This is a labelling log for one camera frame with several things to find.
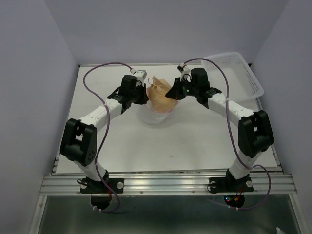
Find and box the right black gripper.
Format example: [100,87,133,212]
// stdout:
[165,76,198,100]

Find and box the beige bra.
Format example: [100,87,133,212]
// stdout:
[148,76,178,114]

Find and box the white mesh laundry bag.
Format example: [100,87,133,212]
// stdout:
[140,100,173,125]

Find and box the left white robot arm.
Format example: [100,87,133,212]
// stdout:
[60,70,148,192]

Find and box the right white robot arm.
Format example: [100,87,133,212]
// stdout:
[166,68,274,190]

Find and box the white plastic basket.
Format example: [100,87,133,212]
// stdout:
[201,52,264,102]

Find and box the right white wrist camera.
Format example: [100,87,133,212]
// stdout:
[177,62,190,81]

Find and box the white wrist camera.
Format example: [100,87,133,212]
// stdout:
[133,70,147,83]
[177,62,190,81]

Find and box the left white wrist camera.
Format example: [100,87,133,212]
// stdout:
[133,70,147,83]

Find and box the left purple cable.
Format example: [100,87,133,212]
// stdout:
[82,62,136,213]

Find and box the purple cable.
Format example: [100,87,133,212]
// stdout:
[180,57,270,212]
[82,62,136,213]

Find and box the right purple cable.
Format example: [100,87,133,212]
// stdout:
[180,57,270,212]

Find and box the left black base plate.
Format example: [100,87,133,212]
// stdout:
[77,177,124,194]

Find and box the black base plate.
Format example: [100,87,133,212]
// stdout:
[77,177,124,194]
[207,176,254,194]

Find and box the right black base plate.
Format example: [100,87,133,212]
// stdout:
[207,176,254,194]

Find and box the aluminium mounting rail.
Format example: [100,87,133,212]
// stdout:
[39,170,297,196]

